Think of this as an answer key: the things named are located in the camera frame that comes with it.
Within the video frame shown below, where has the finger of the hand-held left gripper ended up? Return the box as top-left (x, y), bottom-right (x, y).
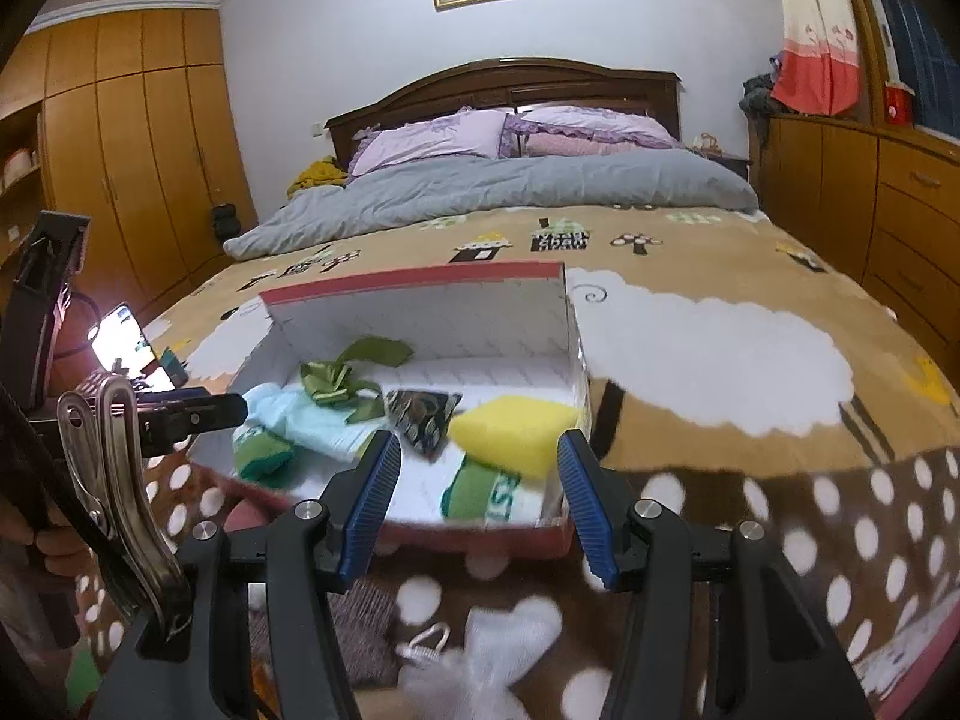
top-left (139, 392), bottom-right (250, 455)

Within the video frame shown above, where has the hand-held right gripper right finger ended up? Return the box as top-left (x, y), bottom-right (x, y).
top-left (556, 429), bottom-right (875, 720)

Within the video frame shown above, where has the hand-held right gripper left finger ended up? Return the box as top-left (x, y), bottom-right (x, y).
top-left (90, 430), bottom-right (404, 720)

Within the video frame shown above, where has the green and white sock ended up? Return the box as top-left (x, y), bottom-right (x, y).
top-left (440, 456), bottom-right (567, 530)
top-left (232, 424), bottom-right (297, 482)

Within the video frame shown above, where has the light blue cloth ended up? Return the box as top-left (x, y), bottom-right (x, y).
top-left (240, 382), bottom-right (391, 464)

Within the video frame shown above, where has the yellow sponge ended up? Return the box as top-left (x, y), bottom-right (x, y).
top-left (448, 399), bottom-right (580, 479)

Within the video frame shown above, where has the black patterned sock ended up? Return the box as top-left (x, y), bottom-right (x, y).
top-left (384, 388), bottom-right (464, 456)

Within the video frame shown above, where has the green ribbon bow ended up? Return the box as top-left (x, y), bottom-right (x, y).
top-left (300, 337), bottom-right (415, 425)

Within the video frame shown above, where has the pink cardboard box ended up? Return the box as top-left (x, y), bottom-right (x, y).
top-left (187, 261), bottom-right (593, 560)

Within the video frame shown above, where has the person's left hand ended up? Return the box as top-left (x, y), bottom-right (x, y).
top-left (0, 514), bottom-right (89, 580)

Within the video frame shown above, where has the smartphone with lit screen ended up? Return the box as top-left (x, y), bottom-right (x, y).
top-left (90, 302), bottom-right (188, 392)

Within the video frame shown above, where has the dark fuzzy cloth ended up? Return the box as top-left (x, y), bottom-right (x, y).
top-left (330, 577), bottom-right (400, 691)

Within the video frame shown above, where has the white mesh bath pouf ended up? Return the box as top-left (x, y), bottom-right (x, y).
top-left (397, 592), bottom-right (563, 720)

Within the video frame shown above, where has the wooden wardrobe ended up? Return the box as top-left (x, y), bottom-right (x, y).
top-left (0, 7), bottom-right (260, 316)

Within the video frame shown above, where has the brown spotted printed blanket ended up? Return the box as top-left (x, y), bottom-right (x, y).
top-left (67, 202), bottom-right (960, 720)

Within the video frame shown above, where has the yellow cloth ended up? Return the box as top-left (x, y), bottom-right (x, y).
top-left (287, 156), bottom-right (350, 200)

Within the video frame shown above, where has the grey duvet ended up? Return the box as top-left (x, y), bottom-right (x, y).
top-left (223, 146), bottom-right (760, 260)

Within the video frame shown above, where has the pink pillow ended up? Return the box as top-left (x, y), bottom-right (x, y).
top-left (525, 131), bottom-right (601, 158)

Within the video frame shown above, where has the dark wooden nightstand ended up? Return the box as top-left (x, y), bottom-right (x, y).
top-left (690, 133), bottom-right (751, 181)

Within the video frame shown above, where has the lilac frilled pillow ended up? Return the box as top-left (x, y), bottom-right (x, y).
top-left (504, 105), bottom-right (683, 158)

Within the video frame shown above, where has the wooden drawer cabinet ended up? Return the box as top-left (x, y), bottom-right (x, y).
top-left (754, 114), bottom-right (960, 361)

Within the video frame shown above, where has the dark wooden headboard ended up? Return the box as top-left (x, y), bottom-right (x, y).
top-left (325, 58), bottom-right (682, 170)

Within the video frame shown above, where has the dark clothes pile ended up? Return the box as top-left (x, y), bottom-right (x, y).
top-left (739, 73), bottom-right (777, 121)

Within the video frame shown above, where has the red cup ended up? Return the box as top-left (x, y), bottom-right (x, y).
top-left (883, 82), bottom-right (916, 127)

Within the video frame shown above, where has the floral curtain with red hem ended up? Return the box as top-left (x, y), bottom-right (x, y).
top-left (771, 0), bottom-right (863, 117)

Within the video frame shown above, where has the dark window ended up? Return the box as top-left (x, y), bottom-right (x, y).
top-left (862, 0), bottom-right (960, 143)

